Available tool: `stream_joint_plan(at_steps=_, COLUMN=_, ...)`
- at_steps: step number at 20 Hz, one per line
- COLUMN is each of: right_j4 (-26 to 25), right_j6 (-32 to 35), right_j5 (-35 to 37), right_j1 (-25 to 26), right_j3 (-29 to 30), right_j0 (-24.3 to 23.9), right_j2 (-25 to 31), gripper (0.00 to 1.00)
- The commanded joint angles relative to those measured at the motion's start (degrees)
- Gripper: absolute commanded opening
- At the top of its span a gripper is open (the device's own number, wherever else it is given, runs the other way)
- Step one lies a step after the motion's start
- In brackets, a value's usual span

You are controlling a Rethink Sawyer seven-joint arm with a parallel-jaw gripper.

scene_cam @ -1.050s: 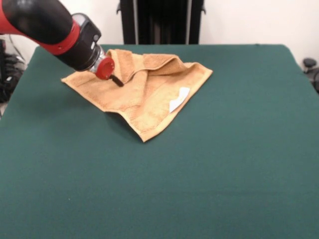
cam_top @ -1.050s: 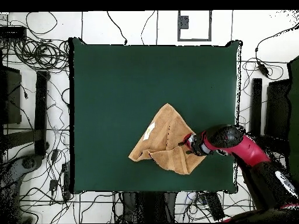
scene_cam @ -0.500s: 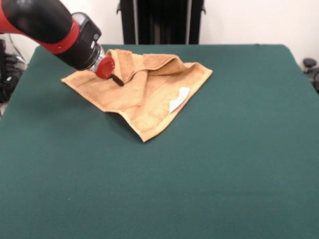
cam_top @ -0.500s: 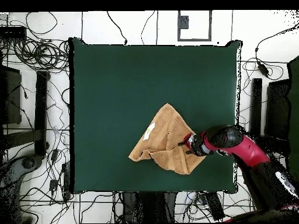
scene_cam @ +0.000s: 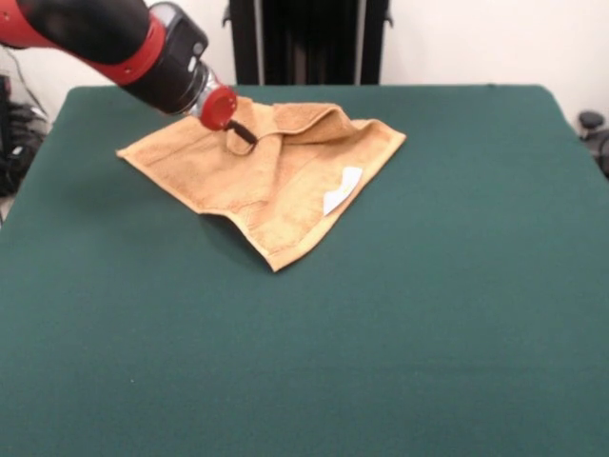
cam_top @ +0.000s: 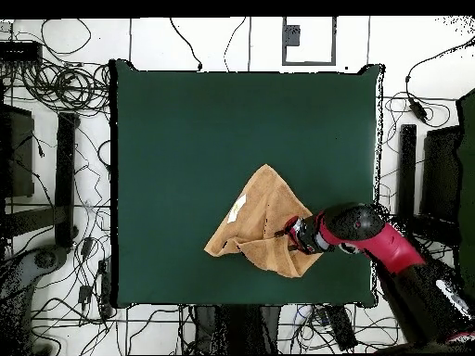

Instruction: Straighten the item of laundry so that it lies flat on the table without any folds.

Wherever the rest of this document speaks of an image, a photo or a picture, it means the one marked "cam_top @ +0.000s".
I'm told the tan terry towel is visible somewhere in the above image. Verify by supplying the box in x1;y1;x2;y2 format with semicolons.
203;163;323;279

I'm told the flat black device box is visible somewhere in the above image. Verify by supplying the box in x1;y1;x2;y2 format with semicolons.
0;41;43;62

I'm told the black power strip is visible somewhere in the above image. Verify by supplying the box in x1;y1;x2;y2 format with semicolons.
320;305;358;351

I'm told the long black bar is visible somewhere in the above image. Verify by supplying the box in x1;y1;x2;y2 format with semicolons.
398;123;417;223
54;111;80;248

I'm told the large black box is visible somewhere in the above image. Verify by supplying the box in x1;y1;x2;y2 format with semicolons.
422;125;463;223
0;105;35;198

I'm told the dark green table cloth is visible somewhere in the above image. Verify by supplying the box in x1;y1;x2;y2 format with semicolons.
109;58;385;309

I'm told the black power adapter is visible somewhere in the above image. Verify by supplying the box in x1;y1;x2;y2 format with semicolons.
407;96;429;122

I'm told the dark green draped cloth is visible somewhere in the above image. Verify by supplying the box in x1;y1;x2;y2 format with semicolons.
456;88;475;298

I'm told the dark grey square plate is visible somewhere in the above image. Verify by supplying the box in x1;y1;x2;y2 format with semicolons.
285;24;301;47

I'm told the dark stand base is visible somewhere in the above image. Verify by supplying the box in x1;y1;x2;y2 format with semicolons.
0;244;69;298

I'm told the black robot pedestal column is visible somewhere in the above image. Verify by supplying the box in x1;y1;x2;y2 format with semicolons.
194;305;281;355

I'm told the thin black cable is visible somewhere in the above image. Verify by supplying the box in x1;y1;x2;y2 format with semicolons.
223;17;247;72

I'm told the thick black cable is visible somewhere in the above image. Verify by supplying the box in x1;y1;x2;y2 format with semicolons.
169;17;203;71

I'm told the black cable coil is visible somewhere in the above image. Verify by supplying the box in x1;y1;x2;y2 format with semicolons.
21;60;112;112

